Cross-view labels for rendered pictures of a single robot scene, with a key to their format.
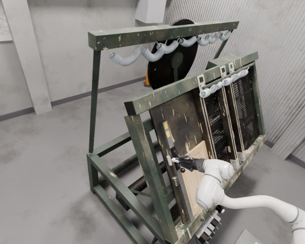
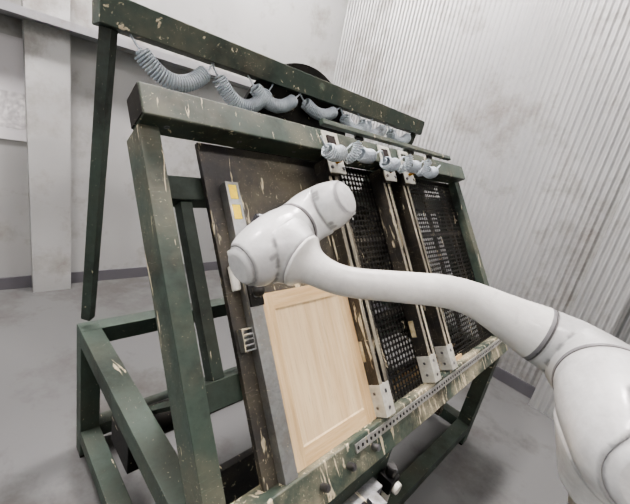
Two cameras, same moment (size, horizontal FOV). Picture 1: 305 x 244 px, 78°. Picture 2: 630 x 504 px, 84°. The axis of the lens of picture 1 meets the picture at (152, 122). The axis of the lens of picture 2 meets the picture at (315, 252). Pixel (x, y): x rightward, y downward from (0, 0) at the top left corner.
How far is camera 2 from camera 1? 0.89 m
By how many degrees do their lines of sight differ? 23
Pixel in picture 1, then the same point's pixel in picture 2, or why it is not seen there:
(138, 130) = (146, 159)
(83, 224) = not seen: outside the picture
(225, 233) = not seen: outside the picture
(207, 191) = (262, 223)
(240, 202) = (368, 272)
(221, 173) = (316, 197)
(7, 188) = not seen: outside the picture
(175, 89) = (261, 123)
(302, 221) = (575, 335)
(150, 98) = (191, 102)
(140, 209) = (152, 449)
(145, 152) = (158, 216)
